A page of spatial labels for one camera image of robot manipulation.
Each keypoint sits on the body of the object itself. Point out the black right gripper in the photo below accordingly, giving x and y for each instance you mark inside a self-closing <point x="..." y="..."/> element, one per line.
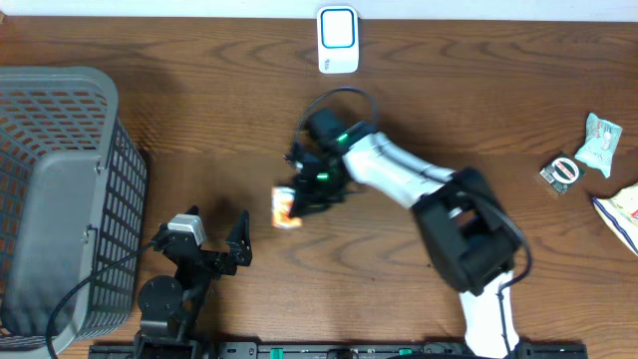
<point x="304" y="199"/>

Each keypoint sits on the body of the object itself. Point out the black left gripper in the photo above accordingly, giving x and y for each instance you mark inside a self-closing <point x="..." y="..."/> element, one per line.
<point x="239" y="244"/>

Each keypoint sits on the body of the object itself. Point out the orange tissue packet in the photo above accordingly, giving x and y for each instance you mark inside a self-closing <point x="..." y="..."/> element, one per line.
<point x="282" y="198"/>

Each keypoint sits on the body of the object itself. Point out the green square box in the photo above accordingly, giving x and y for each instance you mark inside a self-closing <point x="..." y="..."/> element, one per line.
<point x="562" y="173"/>

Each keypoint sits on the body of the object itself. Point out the teal wet wipes pack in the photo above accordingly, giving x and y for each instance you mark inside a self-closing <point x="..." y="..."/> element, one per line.
<point x="600" y="143"/>

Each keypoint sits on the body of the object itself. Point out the yellow wet wipes pack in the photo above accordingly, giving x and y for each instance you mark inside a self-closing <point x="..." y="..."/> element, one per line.
<point x="619" y="213"/>

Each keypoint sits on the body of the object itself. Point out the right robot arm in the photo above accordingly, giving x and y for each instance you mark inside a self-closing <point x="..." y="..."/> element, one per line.
<point x="470" y="239"/>

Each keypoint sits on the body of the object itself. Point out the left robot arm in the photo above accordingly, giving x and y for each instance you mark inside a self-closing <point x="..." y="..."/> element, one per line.
<point x="170" y="305"/>

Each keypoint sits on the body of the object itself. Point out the white barcode scanner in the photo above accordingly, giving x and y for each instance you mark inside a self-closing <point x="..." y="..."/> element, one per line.
<point x="338" y="39"/>

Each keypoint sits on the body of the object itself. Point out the grey plastic shopping basket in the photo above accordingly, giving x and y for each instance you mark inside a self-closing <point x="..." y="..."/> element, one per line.
<point x="73" y="191"/>

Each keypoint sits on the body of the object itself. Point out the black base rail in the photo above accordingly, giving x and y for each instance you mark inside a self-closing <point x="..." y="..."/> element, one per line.
<point x="251" y="350"/>

